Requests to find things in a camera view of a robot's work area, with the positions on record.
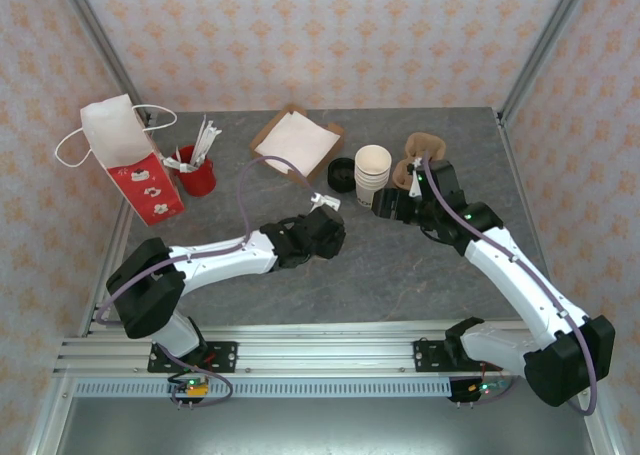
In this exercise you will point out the brown cardboard tray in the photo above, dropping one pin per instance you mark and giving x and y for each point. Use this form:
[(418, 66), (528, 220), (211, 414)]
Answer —
[(300, 175)]

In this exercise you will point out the white paper cup stack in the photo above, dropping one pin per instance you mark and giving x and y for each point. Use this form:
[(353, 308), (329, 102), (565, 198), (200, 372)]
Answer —
[(365, 190)]

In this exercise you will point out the black lid stack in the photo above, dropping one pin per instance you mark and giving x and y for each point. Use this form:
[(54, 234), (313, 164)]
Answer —
[(340, 185)]

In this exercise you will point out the white wrapped straw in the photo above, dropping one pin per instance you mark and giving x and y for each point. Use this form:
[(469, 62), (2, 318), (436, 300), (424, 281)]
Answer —
[(172, 162), (214, 139), (177, 156), (202, 135), (209, 135)]

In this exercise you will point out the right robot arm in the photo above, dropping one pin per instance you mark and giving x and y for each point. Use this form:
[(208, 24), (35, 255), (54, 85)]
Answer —
[(505, 285)]

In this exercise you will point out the red cup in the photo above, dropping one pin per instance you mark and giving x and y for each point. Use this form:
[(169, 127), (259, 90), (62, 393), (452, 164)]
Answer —
[(200, 180)]

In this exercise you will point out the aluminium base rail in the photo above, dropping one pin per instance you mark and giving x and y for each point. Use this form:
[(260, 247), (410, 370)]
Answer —
[(325, 347)]

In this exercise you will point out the brushed metal sheet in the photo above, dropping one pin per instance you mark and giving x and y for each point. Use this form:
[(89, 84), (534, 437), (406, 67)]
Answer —
[(325, 425)]

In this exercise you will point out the small circuit board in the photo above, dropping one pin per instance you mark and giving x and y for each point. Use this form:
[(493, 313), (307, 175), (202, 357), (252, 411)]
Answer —
[(482, 388), (192, 386)]

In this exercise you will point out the aluminium frame post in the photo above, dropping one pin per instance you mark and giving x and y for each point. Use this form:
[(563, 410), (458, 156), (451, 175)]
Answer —
[(102, 40), (546, 40)]

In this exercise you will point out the white paper napkins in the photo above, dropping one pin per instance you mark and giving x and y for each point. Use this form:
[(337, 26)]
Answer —
[(295, 140)]

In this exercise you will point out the brown pulp cup carrier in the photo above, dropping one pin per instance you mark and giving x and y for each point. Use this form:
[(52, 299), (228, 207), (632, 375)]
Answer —
[(425, 145)]

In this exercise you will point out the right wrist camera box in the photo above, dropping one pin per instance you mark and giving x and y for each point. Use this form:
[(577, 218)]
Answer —
[(415, 185)]

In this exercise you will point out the red white paper gift bag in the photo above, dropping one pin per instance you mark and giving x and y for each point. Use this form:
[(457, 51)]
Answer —
[(150, 195)]

